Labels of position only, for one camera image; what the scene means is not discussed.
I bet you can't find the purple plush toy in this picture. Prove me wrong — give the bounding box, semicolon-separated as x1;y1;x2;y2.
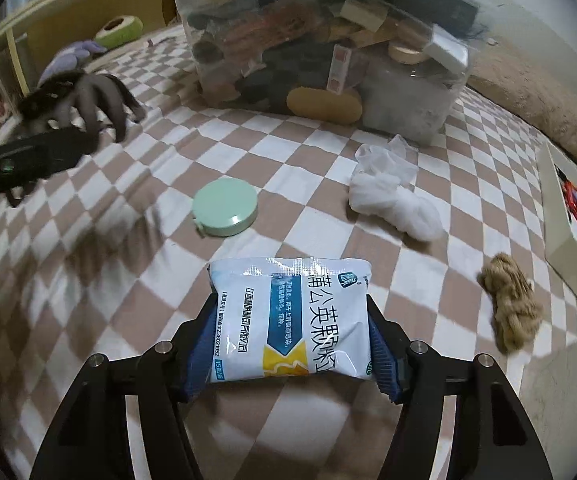
37;40;108;86

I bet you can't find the blue white medicine sachet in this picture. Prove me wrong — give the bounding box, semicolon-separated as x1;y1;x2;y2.
207;256;373;383

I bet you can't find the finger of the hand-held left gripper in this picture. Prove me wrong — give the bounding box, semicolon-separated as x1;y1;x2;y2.
0;127;100;211

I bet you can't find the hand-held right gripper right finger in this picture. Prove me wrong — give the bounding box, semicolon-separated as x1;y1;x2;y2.
366;295;549;480

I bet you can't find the clear plastic storage bin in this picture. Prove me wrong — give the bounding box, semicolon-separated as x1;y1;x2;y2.
156;0;484;146

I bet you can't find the tan rope bundle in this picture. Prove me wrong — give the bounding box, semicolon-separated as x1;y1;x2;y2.
477;252;544;354

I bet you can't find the flat black box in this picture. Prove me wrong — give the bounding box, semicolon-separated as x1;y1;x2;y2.
399;0;479;26

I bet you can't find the wooden bedside shelf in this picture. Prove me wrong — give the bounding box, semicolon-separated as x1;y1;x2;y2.
0;0;179;156

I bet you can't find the brown textured quilt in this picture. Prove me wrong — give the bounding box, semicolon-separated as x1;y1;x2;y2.
469;25;577;181

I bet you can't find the round green tape measure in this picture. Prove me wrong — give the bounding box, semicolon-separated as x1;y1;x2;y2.
192;180;260;238

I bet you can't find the avocado plush toy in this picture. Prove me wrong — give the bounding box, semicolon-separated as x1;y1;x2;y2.
93;15;144;50

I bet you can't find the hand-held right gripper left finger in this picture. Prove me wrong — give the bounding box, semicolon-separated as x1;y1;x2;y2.
28;292;219;480

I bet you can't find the shallow white tray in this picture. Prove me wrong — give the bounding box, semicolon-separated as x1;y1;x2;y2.
536;142;577;328

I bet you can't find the white mesh cloth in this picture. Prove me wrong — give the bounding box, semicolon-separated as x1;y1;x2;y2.
349;134;447;242

